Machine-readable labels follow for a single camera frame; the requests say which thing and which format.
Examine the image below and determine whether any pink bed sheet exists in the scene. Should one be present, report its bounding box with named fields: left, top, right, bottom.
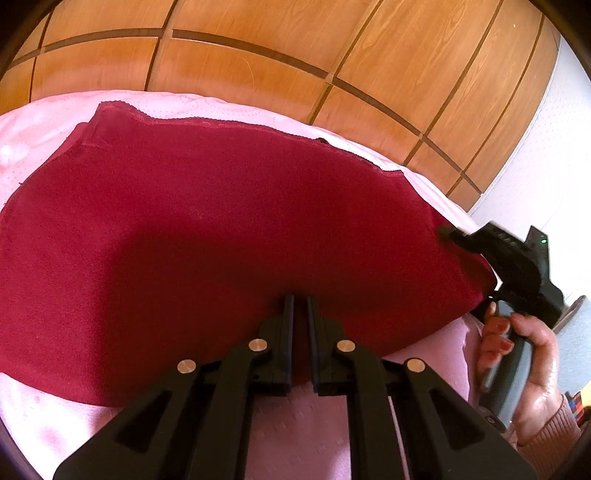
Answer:
left=0, top=90, right=486, bottom=480

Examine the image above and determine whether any dark red child's dress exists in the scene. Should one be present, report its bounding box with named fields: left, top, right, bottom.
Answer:
left=0, top=102, right=498, bottom=409

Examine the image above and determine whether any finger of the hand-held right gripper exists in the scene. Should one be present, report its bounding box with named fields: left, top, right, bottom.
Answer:
left=438, top=224, right=486, bottom=257

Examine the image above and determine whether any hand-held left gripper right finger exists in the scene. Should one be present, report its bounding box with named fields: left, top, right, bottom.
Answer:
left=306, top=294, right=539, bottom=480

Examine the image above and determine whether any wooden wardrobe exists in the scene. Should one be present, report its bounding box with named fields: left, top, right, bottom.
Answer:
left=0, top=0, right=562, bottom=214

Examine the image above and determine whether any multicoloured striped object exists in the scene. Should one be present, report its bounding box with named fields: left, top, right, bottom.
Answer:
left=565, top=391, right=591, bottom=418

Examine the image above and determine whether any person's right forearm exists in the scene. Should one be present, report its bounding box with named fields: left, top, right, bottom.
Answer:
left=505, top=394, right=583, bottom=480

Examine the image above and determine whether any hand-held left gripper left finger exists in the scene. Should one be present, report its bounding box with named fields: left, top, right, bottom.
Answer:
left=53, top=294, right=296, bottom=480

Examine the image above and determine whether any person's right hand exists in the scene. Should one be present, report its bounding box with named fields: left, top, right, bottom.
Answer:
left=475, top=302, right=562, bottom=443

